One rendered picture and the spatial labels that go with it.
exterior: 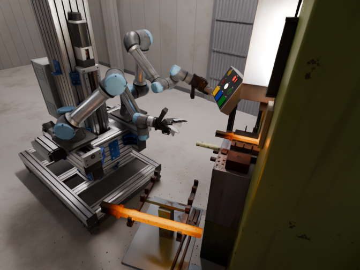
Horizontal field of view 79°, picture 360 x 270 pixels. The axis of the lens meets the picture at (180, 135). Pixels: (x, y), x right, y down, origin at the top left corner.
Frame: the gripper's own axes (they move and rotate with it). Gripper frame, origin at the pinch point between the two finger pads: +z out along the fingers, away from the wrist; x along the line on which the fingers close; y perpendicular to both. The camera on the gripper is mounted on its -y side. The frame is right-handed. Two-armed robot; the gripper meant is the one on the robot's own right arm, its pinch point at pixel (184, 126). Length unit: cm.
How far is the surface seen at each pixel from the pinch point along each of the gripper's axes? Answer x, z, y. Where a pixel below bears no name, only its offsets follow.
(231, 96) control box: -40.1, 21.4, -7.9
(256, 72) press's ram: 12, 36, -42
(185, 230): 62, 24, 7
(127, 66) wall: -333, -260, 83
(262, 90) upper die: 7, 40, -33
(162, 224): 63, 14, 7
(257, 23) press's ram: 12, 32, -61
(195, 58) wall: -276, -78, 30
